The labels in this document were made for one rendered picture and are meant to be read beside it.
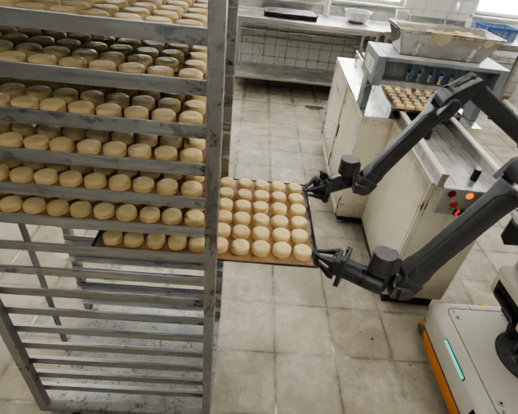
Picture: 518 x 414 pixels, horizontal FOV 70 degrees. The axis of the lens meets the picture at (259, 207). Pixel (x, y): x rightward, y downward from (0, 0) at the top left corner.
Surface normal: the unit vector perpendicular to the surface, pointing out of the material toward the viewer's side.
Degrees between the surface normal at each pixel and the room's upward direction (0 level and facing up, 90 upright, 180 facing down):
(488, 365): 0
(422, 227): 90
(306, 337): 0
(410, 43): 115
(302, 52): 90
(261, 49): 90
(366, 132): 90
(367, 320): 0
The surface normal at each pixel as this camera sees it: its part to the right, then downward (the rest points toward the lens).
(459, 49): -0.09, 0.88
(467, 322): 0.09, -0.80
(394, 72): -0.05, 0.59
